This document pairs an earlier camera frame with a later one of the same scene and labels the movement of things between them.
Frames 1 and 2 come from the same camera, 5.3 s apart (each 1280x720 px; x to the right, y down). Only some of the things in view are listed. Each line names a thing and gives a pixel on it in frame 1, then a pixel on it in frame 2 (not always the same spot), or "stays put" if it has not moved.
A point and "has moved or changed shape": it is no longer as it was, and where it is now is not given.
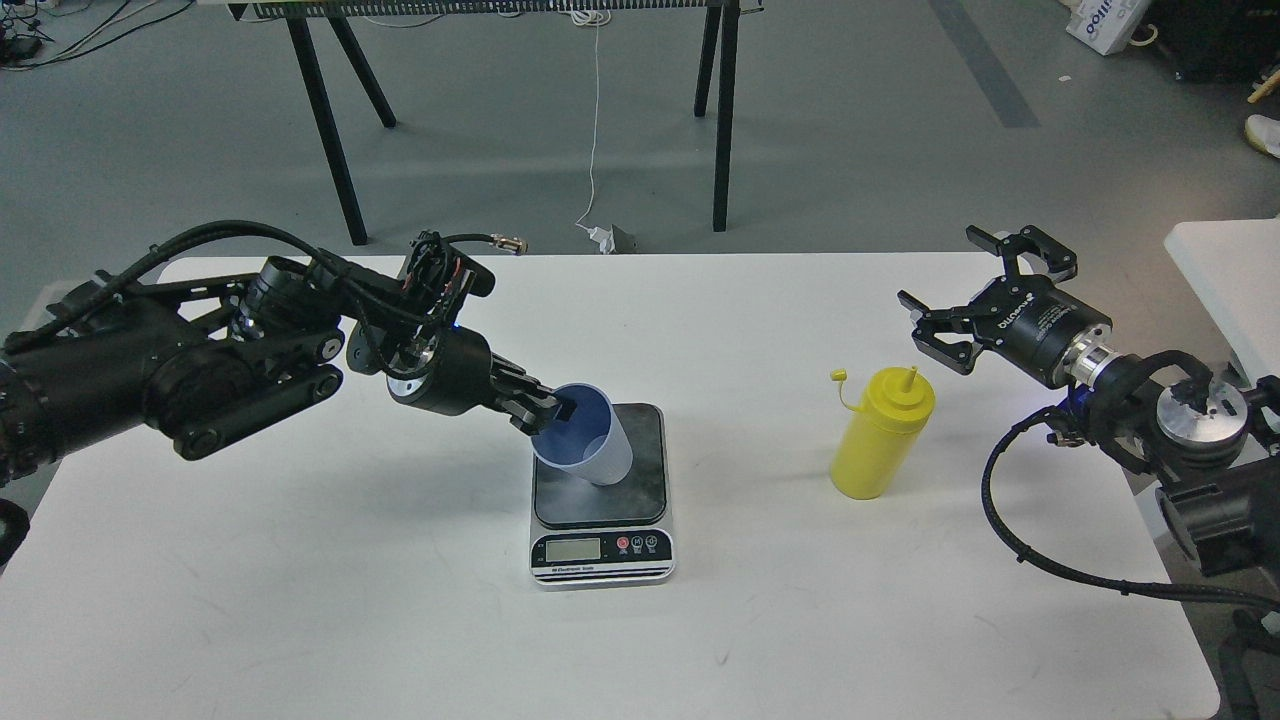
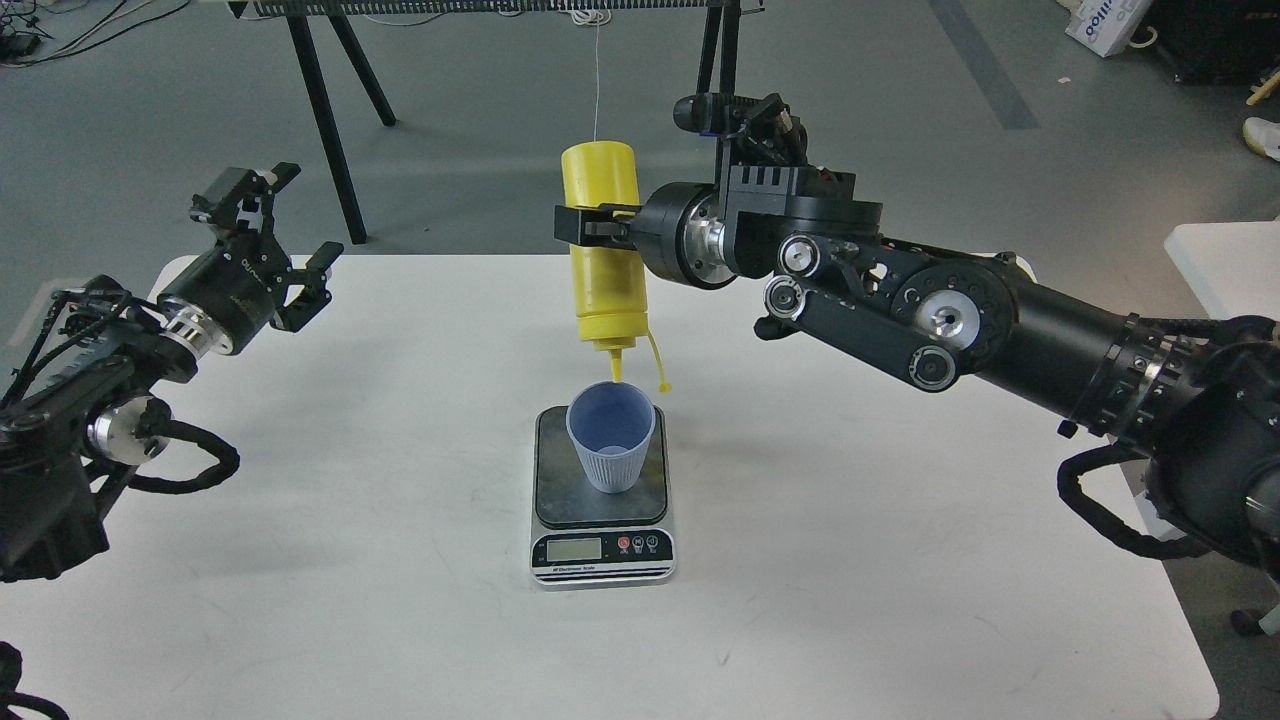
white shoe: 1264,133 stays put
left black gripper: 454,375 to 221,301
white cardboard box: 1107,26 stays put
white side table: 1234,268 stays put
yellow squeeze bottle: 884,433 to 608,283
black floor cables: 21,41 stays put
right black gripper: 1048,334 to 681,233
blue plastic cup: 592,444 has moved or changed shape
